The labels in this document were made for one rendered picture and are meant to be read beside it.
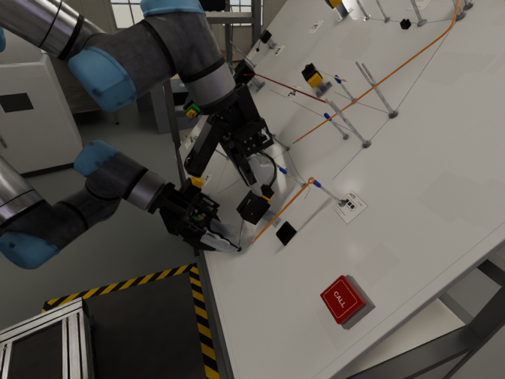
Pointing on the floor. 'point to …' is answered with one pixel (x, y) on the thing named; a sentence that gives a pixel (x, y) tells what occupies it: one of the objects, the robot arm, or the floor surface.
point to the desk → (151, 101)
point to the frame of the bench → (432, 351)
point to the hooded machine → (34, 112)
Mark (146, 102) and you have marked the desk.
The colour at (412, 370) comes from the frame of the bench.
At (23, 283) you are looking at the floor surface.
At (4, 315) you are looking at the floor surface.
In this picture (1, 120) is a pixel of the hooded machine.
